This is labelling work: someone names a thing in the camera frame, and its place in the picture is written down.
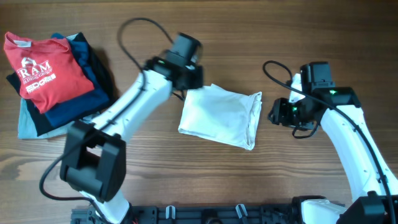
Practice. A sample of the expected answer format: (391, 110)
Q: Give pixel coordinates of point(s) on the red folded printed t-shirt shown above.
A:
(46, 69)

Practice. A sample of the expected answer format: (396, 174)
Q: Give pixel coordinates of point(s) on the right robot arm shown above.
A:
(315, 102)

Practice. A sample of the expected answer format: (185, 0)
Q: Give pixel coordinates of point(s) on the grey folded shirt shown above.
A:
(34, 125)

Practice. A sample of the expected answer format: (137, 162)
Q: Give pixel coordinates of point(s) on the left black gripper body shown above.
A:
(194, 78)

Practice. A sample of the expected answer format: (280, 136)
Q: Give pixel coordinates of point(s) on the navy blue folded shirt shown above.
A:
(93, 101)

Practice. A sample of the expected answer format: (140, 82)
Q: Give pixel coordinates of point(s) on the white t-shirt black print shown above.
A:
(223, 116)

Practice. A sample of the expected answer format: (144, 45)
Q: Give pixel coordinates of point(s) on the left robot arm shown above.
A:
(94, 158)

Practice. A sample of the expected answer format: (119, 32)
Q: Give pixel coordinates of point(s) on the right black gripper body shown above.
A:
(291, 114)

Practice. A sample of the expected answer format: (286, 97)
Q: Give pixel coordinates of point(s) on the black folded shirt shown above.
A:
(60, 80)

